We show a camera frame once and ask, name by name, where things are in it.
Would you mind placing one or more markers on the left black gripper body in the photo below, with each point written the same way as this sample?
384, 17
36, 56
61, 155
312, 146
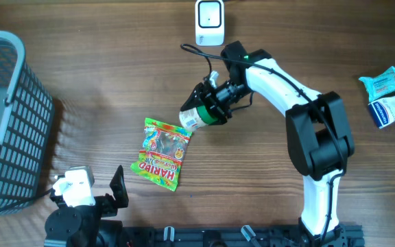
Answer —
105, 207

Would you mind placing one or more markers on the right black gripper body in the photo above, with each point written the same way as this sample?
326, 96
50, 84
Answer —
223, 95

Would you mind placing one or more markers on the green lid jar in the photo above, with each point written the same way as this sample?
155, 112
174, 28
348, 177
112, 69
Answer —
195, 118

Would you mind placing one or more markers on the Haribo gummy candy bag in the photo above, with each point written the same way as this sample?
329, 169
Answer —
163, 150

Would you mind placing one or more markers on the white blue plaster box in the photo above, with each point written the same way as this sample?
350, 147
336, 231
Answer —
383, 111

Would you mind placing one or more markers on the teal tissue pack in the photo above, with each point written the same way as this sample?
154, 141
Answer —
380, 85

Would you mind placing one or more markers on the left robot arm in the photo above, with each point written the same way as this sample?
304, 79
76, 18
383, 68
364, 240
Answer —
81, 217

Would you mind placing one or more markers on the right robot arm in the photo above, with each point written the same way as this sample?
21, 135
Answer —
319, 138

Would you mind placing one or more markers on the white barcode scanner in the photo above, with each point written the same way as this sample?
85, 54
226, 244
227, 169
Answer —
209, 22

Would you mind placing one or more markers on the grey plastic mesh basket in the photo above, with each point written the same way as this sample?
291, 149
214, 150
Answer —
26, 116

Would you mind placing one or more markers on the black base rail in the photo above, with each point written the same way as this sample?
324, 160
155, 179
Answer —
274, 236

